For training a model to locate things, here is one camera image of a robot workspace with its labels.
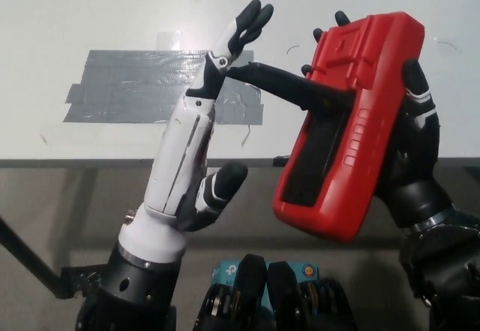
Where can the black right hand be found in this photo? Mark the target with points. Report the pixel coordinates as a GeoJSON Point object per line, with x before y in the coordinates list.
{"type": "Point", "coordinates": [416, 166]}

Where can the white and black left hand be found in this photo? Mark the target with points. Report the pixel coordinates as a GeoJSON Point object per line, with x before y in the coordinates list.
{"type": "Point", "coordinates": [180, 158]}

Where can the red digital multimeter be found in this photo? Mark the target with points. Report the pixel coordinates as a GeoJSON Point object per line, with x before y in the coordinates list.
{"type": "Point", "coordinates": [375, 64]}

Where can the black multimeter stand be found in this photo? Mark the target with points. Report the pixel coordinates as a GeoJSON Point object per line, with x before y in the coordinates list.
{"type": "Point", "coordinates": [281, 79]}

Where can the small black tape piece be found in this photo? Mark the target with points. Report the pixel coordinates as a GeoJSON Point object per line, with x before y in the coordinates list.
{"type": "Point", "coordinates": [279, 161]}

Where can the black metal table leg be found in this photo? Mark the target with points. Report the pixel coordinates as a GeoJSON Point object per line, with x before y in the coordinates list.
{"type": "Point", "coordinates": [22, 250]}

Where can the grey duct tape patch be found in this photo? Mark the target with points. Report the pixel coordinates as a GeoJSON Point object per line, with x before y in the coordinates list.
{"type": "Point", "coordinates": [131, 83]}

